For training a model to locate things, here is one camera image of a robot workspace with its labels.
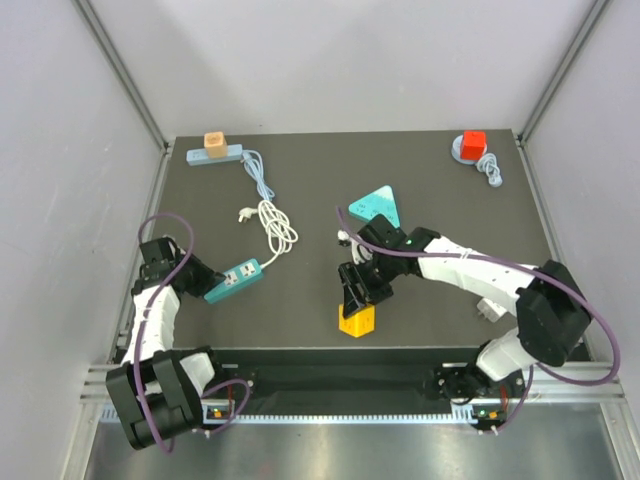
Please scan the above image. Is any white cube adapter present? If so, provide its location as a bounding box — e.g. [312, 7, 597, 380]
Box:
[476, 298, 507, 323]

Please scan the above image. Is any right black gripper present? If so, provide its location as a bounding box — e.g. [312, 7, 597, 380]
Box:
[339, 250, 399, 318]

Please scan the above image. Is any beige orange cube adapter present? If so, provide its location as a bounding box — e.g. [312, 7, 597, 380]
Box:
[203, 131, 228, 159]

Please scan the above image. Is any grey coiled cable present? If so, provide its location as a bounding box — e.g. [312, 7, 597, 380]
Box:
[476, 152, 504, 188]

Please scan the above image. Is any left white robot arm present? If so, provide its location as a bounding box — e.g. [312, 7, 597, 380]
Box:
[106, 236, 227, 450]

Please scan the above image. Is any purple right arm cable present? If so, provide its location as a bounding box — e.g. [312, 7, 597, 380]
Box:
[334, 205, 623, 436]

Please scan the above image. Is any white coiled cable with plug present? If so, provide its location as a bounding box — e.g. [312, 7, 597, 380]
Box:
[237, 199, 300, 271]

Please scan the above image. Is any yellow cube adapter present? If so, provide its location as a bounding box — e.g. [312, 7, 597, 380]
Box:
[338, 304, 376, 338]

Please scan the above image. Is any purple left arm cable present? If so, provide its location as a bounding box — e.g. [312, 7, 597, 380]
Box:
[132, 213, 251, 455]

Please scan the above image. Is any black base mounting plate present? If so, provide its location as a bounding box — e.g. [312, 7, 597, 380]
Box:
[215, 347, 497, 399]

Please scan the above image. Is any light blue strip cable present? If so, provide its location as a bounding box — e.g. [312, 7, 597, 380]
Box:
[241, 149, 277, 204]

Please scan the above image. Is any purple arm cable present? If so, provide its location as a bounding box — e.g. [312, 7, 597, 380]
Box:
[334, 205, 623, 436]
[132, 213, 251, 455]

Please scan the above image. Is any slotted cable duct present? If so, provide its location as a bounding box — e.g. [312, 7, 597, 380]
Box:
[99, 402, 501, 426]

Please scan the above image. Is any teal rectangular power strip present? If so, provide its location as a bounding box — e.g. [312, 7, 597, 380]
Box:
[204, 258, 263, 304]

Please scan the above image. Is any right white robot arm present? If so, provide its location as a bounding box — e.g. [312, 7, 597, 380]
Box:
[338, 214, 592, 397]

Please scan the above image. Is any red cube adapter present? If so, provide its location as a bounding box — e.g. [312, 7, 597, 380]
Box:
[460, 130, 487, 163]

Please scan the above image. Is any teal triangular power strip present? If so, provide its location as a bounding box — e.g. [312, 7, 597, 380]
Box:
[348, 185, 400, 228]

